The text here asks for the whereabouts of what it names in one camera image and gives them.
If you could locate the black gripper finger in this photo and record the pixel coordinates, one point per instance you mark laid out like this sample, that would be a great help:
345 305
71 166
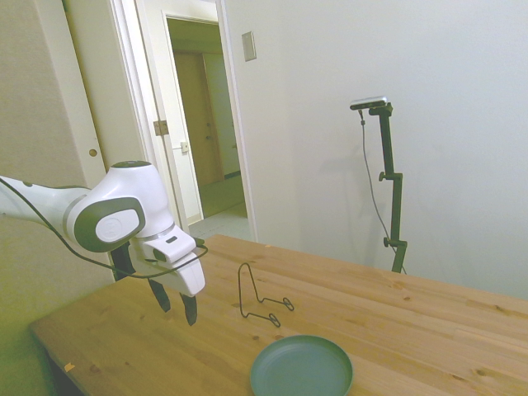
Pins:
161 296
190 309

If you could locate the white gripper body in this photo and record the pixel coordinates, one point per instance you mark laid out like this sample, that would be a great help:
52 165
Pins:
187 274

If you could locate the teal round plate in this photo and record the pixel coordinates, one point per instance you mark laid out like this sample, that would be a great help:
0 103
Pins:
301 367

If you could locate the metal door latch plate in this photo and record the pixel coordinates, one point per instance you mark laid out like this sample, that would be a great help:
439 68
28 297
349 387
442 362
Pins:
185 147

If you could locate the black speaker box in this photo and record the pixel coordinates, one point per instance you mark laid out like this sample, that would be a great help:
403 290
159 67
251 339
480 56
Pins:
122 260

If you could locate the brass door hinge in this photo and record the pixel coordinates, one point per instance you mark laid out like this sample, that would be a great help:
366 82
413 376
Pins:
160 128

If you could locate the brown wooden door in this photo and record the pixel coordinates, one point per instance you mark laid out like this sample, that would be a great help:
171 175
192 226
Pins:
200 123

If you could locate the round door pull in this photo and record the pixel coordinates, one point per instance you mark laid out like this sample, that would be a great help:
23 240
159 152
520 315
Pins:
93 152

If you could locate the white open door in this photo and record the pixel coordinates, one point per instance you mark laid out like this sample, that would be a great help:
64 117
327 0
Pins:
177 103

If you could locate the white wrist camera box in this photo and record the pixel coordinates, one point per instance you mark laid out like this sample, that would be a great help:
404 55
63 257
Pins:
171 247

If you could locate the black camera stand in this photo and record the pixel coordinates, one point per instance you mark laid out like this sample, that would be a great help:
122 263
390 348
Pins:
395 206

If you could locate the grey wall switch plate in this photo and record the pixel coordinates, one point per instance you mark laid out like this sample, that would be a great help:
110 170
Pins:
248 46

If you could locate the silver exterior camera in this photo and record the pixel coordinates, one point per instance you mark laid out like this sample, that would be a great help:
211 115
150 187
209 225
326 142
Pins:
369 102

